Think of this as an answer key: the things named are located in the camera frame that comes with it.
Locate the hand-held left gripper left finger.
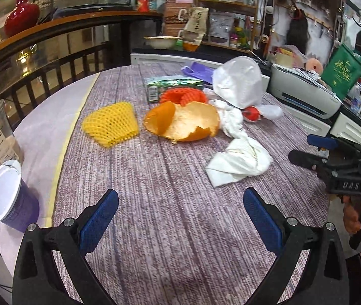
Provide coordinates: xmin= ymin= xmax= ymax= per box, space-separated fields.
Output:
xmin=12 ymin=189 xmax=119 ymax=305

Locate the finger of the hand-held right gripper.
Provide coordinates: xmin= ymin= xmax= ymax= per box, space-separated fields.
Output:
xmin=307 ymin=134 xmax=340 ymax=150
xmin=288 ymin=149 xmax=330 ymax=170

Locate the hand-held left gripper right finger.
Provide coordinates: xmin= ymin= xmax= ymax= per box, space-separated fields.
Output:
xmin=243 ymin=187 xmax=350 ymax=305

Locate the white tissue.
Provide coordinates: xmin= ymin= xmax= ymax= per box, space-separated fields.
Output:
xmin=210 ymin=99 xmax=244 ymax=139
xmin=206 ymin=130 xmax=274 ymax=188

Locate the red snack wrapper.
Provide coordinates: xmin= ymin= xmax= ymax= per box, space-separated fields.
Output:
xmin=242 ymin=104 xmax=283 ymax=123

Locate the white plastic bag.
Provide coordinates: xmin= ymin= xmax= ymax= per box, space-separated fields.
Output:
xmin=212 ymin=55 xmax=264 ymax=109

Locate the orange foam fruit net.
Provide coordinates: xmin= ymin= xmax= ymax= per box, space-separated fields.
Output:
xmin=159 ymin=87 xmax=206 ymax=106

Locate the person's right hand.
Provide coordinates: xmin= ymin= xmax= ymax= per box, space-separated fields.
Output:
xmin=342 ymin=195 xmax=361 ymax=234

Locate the white wide desk drawer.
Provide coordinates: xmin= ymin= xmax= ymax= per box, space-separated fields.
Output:
xmin=329 ymin=113 xmax=361 ymax=147

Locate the white printer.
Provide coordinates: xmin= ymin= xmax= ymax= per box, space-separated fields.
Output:
xmin=268 ymin=64 xmax=342 ymax=119

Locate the green tote bag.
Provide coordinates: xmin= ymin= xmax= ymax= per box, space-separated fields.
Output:
xmin=321 ymin=44 xmax=361 ymax=100

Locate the purple yogurt cup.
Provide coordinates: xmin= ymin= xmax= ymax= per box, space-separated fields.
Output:
xmin=0 ymin=160 xmax=40 ymax=233

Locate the pink round plush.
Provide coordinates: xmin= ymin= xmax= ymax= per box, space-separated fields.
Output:
xmin=306 ymin=58 xmax=323 ymax=72

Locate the yellow foam fruit net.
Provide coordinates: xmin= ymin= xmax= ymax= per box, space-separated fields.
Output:
xmin=81 ymin=102 xmax=139 ymax=148

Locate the black wig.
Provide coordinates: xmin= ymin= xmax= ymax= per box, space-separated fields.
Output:
xmin=287 ymin=16 xmax=310 ymax=54

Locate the orange peel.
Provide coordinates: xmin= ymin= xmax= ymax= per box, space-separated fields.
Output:
xmin=144 ymin=101 xmax=221 ymax=142

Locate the purple plastic bag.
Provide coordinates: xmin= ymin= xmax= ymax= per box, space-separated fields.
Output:
xmin=181 ymin=62 xmax=224 ymax=81

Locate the green cardboard box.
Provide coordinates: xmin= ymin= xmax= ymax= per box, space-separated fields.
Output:
xmin=145 ymin=76 xmax=206 ymax=103

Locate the wooden shelf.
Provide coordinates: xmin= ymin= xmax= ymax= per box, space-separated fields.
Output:
xmin=196 ymin=0 xmax=260 ymax=51

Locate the white narrow cabinet drawer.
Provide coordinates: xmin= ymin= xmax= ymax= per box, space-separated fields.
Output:
xmin=130 ymin=53 xmax=219 ymax=68

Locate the beige printed paper bag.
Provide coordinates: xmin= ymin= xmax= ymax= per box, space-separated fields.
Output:
xmin=183 ymin=6 xmax=209 ymax=43

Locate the cream bowl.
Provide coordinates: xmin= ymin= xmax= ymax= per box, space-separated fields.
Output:
xmin=144 ymin=36 xmax=184 ymax=50

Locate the stack of brown cardboard boxes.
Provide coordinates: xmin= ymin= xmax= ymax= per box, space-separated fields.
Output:
xmin=164 ymin=0 xmax=195 ymax=37

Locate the dark wooden railing counter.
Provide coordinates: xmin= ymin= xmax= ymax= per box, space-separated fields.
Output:
xmin=0 ymin=9 xmax=165 ymax=128

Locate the red vase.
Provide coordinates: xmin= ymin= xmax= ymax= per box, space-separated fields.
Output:
xmin=4 ymin=0 xmax=40 ymax=38

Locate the white large pedestal drawer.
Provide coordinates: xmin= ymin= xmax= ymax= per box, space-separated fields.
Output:
xmin=261 ymin=95 xmax=331 ymax=129

